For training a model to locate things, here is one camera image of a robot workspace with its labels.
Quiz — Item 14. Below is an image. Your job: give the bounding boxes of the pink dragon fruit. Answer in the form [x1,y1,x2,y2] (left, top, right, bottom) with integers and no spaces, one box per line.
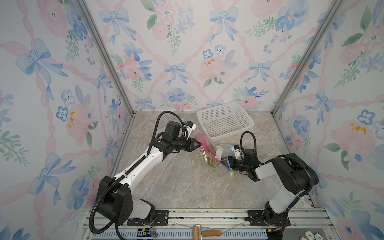
[196,133,218,158]
[196,151,220,168]

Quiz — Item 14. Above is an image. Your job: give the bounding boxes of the right black corrugated cable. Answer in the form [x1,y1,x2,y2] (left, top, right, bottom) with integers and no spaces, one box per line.
[239,131,262,166]

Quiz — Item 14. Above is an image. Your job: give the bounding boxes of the aluminium corner post left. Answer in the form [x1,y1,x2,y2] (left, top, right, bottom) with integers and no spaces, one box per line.
[74,0,134,117]

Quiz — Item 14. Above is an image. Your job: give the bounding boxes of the black corrugated cable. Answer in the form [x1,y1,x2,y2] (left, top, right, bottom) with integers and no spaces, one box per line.
[88,110,190,235]
[239,131,262,166]

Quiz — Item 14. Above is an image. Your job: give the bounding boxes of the white plastic basket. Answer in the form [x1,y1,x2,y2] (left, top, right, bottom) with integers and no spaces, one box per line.
[197,103,255,142]

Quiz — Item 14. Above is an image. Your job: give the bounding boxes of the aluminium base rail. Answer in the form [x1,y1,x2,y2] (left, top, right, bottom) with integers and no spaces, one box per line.
[79,208,340,240]

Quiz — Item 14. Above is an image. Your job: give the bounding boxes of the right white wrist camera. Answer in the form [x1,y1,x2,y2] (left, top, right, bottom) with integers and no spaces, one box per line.
[229,145,243,160]

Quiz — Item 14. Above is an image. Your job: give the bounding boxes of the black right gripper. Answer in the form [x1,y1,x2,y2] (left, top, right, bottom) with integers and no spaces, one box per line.
[219,156,250,173]

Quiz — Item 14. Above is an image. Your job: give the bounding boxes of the clear zip-top bag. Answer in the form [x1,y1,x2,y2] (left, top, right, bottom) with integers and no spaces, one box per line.
[193,132,235,178]

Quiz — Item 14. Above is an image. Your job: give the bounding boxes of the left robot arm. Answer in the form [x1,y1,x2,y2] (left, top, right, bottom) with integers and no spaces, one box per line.
[89,121,202,227]

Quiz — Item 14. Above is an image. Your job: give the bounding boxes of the left black corrugated cable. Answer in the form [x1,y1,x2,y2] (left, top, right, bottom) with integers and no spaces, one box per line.
[88,110,190,235]

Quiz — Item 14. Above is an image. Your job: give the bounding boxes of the white round objects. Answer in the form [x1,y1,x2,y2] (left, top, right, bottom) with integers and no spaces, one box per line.
[299,231,324,240]

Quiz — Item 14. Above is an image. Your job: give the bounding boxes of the aluminium corner post right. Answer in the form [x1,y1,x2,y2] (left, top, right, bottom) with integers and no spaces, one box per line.
[271,0,345,117]

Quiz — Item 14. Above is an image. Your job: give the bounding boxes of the wooden handled roller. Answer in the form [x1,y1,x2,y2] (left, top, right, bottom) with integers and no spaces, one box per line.
[192,226,222,240]

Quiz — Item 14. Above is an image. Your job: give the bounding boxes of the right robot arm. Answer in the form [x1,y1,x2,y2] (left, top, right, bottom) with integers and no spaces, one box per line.
[221,146,320,229]

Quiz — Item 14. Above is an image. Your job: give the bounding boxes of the aluminium corner post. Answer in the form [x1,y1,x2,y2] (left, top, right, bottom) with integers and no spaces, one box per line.
[74,0,134,117]
[271,0,345,117]

